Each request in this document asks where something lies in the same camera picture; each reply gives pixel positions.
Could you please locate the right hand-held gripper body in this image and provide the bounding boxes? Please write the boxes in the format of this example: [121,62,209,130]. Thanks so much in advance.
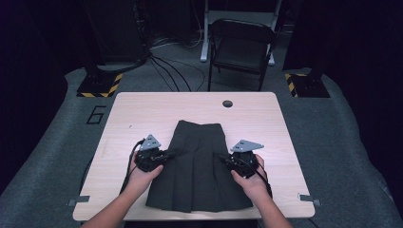
[227,139,265,179]

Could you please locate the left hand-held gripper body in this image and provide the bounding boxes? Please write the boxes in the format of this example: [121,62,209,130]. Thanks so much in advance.
[134,134,168,173]

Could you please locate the black pleated skirt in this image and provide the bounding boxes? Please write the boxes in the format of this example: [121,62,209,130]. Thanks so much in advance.
[144,119,255,214]

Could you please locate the person's left hand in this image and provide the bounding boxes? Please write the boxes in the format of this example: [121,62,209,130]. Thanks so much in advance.
[125,151,164,195]

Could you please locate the person's right hand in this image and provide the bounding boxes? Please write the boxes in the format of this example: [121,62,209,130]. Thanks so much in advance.
[230,154,271,204]

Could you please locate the black yellow-striped stand base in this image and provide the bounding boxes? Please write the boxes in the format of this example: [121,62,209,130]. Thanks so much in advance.
[283,72,331,99]
[75,70,124,99]

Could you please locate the black folding chair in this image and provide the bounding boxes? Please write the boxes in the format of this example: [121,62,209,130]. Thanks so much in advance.
[207,18,278,93]

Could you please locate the black equipment cabinet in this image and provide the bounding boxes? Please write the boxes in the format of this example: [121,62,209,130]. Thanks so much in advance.
[80,0,150,68]

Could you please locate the black curtain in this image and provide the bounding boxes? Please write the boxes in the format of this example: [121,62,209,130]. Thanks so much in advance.
[282,0,403,212]
[0,0,84,196]

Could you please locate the left hand-held gripper cable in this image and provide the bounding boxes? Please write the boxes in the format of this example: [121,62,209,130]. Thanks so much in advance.
[119,139,145,195]

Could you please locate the grey table edge bracket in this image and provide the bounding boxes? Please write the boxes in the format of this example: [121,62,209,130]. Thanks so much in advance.
[67,195,91,207]
[297,193,322,207]

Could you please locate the black floor cable bundle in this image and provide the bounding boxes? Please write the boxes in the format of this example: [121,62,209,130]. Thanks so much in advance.
[147,52,207,93]

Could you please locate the white floor cables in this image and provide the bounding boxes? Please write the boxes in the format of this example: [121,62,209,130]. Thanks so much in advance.
[150,12,205,51]

